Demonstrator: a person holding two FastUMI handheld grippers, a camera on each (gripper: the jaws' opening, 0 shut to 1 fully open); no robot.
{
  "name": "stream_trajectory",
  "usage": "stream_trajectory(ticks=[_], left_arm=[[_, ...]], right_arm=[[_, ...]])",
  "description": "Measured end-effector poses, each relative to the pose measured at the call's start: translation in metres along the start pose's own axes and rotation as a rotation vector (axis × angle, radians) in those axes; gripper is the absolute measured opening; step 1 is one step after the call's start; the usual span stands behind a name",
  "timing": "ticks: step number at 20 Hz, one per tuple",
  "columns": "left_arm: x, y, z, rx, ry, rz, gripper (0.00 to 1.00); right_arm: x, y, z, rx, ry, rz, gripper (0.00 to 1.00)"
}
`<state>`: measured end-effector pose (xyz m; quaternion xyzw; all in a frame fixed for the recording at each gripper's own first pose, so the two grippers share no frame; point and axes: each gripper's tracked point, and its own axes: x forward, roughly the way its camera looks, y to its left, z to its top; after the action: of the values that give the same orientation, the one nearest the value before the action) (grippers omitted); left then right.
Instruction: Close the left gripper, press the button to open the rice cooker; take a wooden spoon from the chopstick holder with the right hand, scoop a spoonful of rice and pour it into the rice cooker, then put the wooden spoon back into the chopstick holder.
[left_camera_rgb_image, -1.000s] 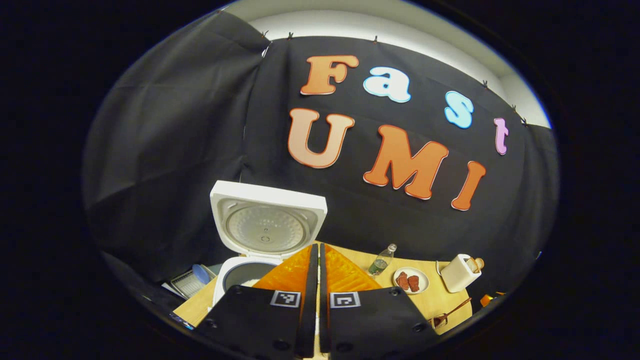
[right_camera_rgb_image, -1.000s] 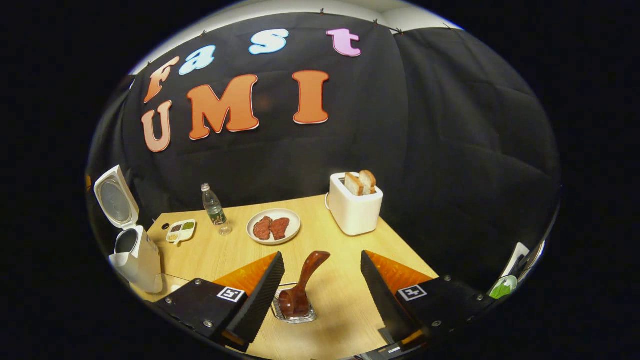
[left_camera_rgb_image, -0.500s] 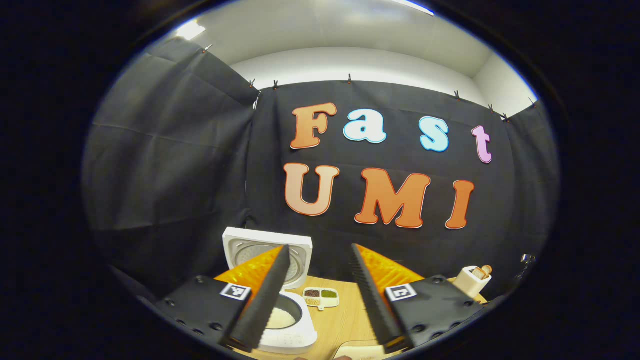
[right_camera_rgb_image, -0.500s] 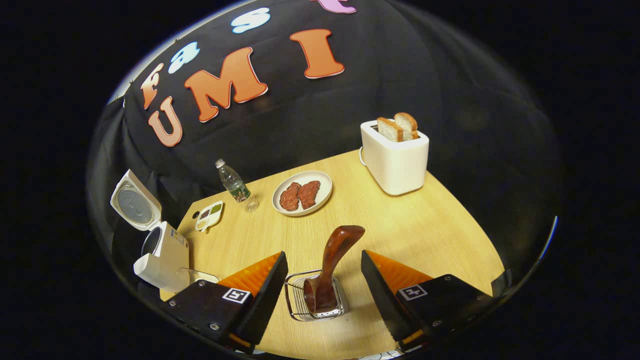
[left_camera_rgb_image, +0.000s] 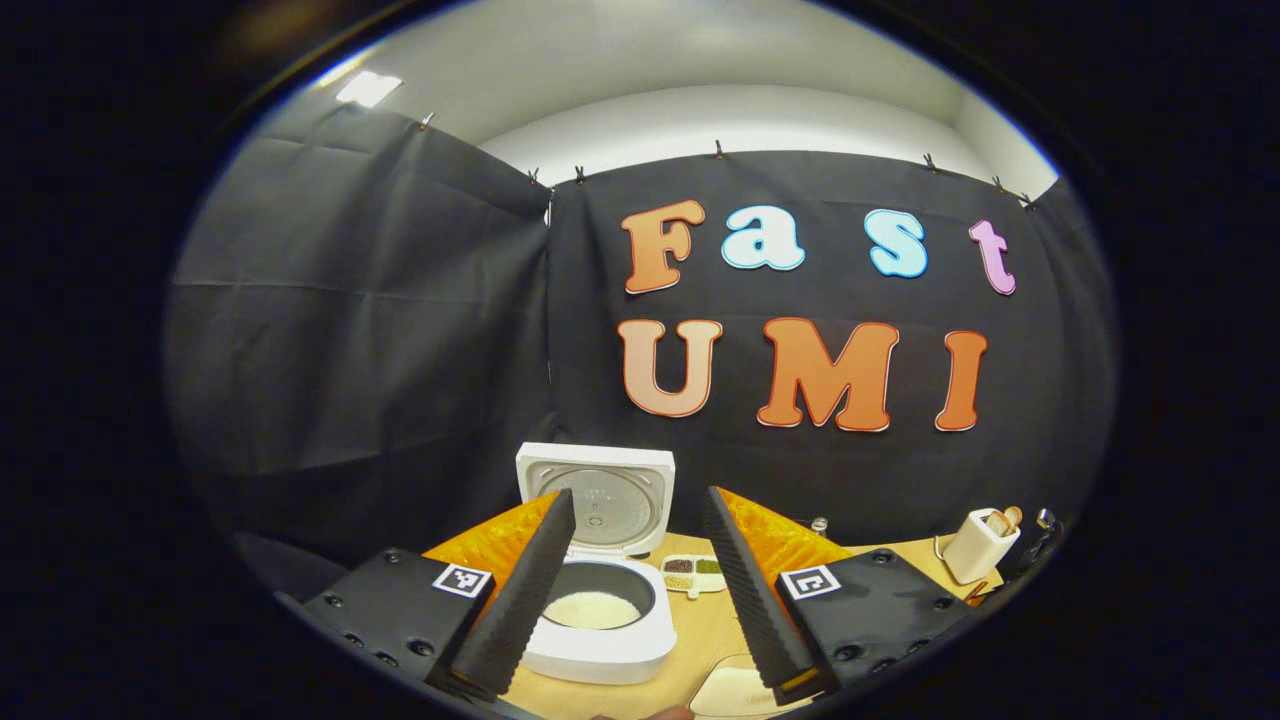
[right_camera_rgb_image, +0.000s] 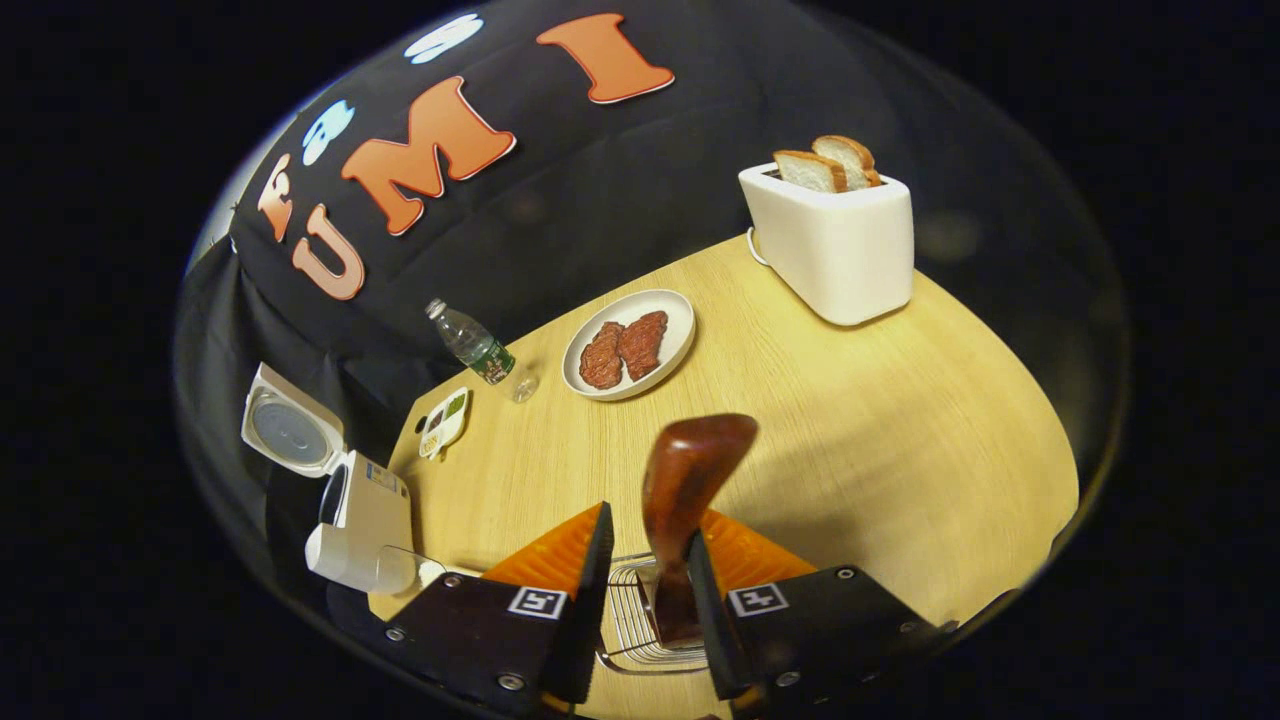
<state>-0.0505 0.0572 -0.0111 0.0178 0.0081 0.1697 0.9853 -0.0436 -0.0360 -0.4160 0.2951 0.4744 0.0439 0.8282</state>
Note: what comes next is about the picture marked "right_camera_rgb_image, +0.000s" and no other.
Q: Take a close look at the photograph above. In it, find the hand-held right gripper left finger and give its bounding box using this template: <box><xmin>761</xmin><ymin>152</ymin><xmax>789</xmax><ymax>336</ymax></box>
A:
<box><xmin>385</xmin><ymin>502</ymin><xmax>615</xmax><ymax>716</ymax></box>

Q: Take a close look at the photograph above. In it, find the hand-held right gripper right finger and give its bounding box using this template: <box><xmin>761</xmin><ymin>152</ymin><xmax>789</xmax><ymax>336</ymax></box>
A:
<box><xmin>685</xmin><ymin>508</ymin><xmax>956</xmax><ymax>713</ymax></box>

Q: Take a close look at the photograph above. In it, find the metal wire chopstick holder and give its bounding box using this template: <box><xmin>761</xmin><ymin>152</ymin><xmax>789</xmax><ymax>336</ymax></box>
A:
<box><xmin>597</xmin><ymin>550</ymin><xmax>711</xmax><ymax>676</ymax></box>

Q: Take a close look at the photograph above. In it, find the brown wooden spoon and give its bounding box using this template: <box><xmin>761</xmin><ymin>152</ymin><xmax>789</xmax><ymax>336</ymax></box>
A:
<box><xmin>640</xmin><ymin>413</ymin><xmax>759</xmax><ymax>646</ymax></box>

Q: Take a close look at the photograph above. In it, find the white rice cooker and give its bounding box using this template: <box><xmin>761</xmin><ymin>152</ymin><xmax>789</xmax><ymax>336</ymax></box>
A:
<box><xmin>240</xmin><ymin>362</ymin><xmax>416</xmax><ymax>596</ymax></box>

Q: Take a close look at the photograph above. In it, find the clear glass bowl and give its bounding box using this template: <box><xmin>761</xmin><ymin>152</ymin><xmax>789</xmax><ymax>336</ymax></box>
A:
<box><xmin>378</xmin><ymin>545</ymin><xmax>481</xmax><ymax>601</ymax></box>

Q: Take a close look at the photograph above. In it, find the white divided dish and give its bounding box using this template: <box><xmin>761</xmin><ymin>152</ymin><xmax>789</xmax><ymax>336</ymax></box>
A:
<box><xmin>418</xmin><ymin>388</ymin><xmax>471</xmax><ymax>461</ymax></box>

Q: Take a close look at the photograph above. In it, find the red meat slice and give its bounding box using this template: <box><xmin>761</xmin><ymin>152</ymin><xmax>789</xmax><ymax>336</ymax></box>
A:
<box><xmin>618</xmin><ymin>311</ymin><xmax>669</xmax><ymax>381</ymax></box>
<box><xmin>580</xmin><ymin>322</ymin><xmax>626</xmax><ymax>391</ymax></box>

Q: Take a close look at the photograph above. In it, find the clear plastic water bottle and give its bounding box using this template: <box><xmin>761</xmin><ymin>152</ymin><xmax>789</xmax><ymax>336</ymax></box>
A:
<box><xmin>425</xmin><ymin>298</ymin><xmax>541</xmax><ymax>403</ymax></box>

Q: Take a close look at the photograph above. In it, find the white round plate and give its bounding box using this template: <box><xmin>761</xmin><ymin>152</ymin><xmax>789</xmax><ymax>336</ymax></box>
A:
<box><xmin>562</xmin><ymin>290</ymin><xmax>696</xmax><ymax>401</ymax></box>

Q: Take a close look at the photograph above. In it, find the white toaster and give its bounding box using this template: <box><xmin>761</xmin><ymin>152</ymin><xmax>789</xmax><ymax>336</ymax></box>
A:
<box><xmin>738</xmin><ymin>163</ymin><xmax>914</xmax><ymax>327</ymax></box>

